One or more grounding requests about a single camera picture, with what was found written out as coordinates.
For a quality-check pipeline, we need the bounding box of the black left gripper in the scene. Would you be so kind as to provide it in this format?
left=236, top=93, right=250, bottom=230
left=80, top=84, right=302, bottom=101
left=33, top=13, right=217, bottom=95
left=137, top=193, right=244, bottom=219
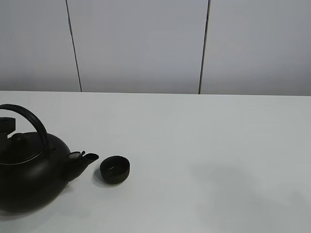
left=0, top=117, right=16, bottom=140

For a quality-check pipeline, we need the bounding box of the black round teapot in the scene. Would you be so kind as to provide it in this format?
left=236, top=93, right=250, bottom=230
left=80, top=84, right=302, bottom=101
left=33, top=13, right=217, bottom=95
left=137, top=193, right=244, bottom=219
left=0, top=104, right=99, bottom=213

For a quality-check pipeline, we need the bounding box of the small black teacup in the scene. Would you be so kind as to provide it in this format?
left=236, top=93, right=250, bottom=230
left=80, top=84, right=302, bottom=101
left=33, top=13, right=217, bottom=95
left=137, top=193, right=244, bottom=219
left=100, top=155, right=130, bottom=185

